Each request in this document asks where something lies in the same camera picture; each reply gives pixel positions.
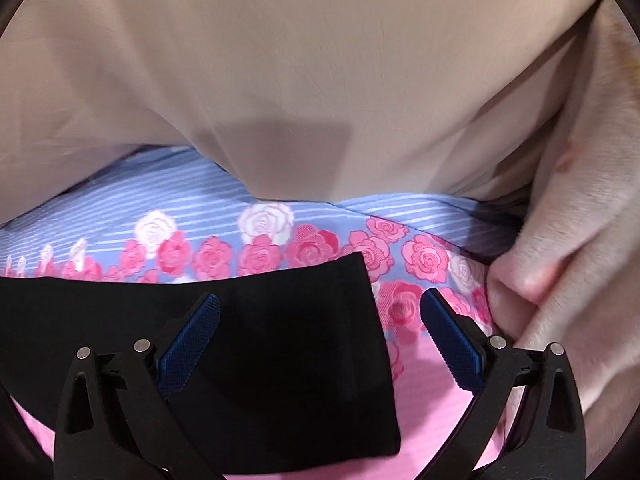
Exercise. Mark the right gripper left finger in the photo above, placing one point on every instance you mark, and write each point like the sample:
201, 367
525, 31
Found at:
113, 420

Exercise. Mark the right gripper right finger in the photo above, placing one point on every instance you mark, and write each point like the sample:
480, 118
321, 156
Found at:
547, 439

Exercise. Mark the black pants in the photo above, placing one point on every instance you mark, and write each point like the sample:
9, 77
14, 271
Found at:
296, 376

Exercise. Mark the floral beige blanket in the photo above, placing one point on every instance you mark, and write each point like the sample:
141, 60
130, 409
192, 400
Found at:
572, 275

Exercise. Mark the pink rose bed sheet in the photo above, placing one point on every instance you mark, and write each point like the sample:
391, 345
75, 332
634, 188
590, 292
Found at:
171, 216

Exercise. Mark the beige duvet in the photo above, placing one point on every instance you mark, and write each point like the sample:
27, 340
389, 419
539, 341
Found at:
298, 99

